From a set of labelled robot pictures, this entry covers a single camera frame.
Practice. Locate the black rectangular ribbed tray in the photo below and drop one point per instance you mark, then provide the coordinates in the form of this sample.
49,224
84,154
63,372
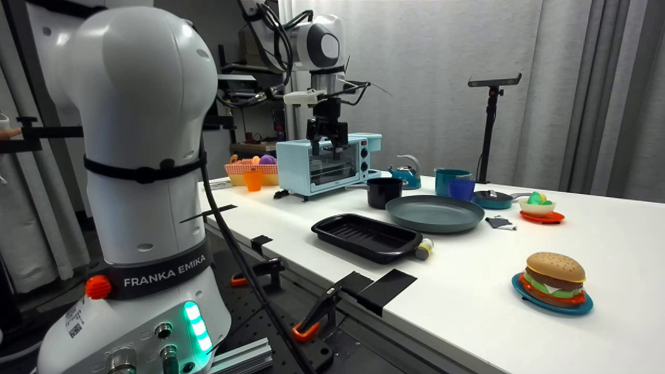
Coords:
365,237

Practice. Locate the black tripod stand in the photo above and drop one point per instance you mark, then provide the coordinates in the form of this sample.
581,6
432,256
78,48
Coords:
491,117

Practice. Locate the dark blue cup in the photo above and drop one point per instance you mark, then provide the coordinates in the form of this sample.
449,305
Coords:
461,189

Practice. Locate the thin black table bracket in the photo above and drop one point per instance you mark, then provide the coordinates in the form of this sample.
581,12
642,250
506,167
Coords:
209,213

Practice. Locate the aluminium extrusion bar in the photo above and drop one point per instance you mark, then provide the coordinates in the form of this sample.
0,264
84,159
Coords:
242,355

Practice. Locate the small blue plate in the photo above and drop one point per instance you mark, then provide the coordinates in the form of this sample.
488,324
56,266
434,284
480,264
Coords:
550,307

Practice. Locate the small black clamp plate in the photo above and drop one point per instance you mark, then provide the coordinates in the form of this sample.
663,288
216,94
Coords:
261,243

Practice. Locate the background metal shelf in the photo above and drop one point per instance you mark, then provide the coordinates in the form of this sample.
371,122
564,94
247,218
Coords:
242,89

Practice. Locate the short black clamp plate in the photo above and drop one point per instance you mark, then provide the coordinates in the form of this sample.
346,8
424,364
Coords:
349,283

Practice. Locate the gray curtain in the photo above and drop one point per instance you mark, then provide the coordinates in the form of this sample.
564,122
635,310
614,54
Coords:
429,68

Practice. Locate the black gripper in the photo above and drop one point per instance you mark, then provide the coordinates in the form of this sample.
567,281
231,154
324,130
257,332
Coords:
326,121

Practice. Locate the black perforated base board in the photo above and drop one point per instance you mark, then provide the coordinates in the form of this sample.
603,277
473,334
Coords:
277,313

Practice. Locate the teal cup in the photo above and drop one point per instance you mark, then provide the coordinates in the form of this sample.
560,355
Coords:
447,179

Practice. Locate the small orange plate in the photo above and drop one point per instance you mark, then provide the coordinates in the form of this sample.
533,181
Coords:
542,218

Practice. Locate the black rod clamp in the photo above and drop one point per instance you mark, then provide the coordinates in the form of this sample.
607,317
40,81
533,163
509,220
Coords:
32,136

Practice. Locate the gray round plate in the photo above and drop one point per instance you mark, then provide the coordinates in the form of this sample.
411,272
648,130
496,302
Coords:
434,214

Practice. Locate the small white toy can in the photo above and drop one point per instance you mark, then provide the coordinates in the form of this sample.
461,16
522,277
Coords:
424,250

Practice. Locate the orange toy cup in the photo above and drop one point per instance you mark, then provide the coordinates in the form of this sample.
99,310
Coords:
254,179

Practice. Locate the long black clamp plate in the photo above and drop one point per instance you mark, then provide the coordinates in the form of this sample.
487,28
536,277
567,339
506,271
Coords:
387,288

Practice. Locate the toy hamburger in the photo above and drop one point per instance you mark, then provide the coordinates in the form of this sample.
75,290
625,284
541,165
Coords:
554,274

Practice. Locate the teal toy kettle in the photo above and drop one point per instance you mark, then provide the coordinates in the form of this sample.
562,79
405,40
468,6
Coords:
405,179

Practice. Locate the light blue toy toaster oven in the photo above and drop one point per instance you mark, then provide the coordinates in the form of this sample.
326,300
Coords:
301,167

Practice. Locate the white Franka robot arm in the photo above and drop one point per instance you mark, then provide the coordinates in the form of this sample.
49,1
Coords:
137,105

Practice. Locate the orange toy basket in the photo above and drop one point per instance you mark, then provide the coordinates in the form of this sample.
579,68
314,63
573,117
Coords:
235,169

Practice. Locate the small teal pan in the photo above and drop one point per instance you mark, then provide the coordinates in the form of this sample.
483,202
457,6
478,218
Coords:
493,199

